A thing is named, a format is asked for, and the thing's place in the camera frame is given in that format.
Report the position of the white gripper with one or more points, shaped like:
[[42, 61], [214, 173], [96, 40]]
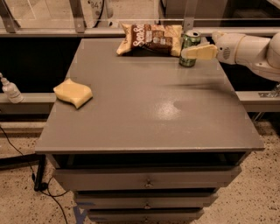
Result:
[[227, 47]]

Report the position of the green soda can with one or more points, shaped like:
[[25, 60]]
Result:
[[190, 39]]

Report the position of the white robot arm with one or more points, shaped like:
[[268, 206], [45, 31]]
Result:
[[260, 55]]

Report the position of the brown chip bag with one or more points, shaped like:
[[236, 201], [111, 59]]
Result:
[[153, 37]]

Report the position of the grey drawer cabinet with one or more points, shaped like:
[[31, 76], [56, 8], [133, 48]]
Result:
[[147, 112]]

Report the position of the yellow sponge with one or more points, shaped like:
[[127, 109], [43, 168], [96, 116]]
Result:
[[73, 92]]

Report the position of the top grey drawer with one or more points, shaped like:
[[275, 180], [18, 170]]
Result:
[[145, 178]]

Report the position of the grey drawer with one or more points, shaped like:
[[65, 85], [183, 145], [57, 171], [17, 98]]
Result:
[[145, 178], [146, 201], [130, 215]]

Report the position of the middle grey drawer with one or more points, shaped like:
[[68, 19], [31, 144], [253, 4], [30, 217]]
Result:
[[146, 201]]

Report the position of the grey metal railing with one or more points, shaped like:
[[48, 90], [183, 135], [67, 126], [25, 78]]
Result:
[[92, 18]]

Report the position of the bottom grey drawer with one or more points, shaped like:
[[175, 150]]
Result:
[[130, 215]]

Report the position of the white spray bottle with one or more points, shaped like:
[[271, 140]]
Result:
[[11, 90]]

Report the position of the black metal floor bar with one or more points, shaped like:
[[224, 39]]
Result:
[[34, 161]]

